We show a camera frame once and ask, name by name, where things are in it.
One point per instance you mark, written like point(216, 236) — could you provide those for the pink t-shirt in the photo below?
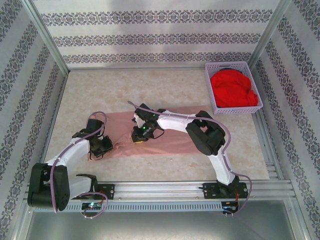
point(170, 147)

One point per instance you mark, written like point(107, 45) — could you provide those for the aluminium mounting rail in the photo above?
point(160, 190)

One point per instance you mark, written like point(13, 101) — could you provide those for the aluminium frame bar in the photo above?
point(87, 68)
point(273, 172)
point(53, 120)

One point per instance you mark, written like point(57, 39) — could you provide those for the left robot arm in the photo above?
point(72, 152)

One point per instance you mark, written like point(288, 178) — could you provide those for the aluminium frame leg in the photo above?
point(298, 220)
point(23, 220)

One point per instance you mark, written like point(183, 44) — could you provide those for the dark blue garment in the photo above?
point(226, 68)

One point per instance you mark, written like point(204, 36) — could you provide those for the lavender plastic basket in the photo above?
point(235, 110)

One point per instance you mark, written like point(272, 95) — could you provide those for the grey metal sheet panel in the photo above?
point(160, 227)

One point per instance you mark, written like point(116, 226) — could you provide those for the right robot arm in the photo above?
point(172, 123)

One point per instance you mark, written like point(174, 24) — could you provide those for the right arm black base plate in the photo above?
point(208, 191)

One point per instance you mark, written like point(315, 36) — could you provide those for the aluminium corner post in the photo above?
point(48, 37)
point(267, 37)

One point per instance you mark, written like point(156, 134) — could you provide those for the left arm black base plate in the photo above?
point(108, 191)

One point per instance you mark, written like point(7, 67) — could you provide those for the red garment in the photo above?
point(232, 90)

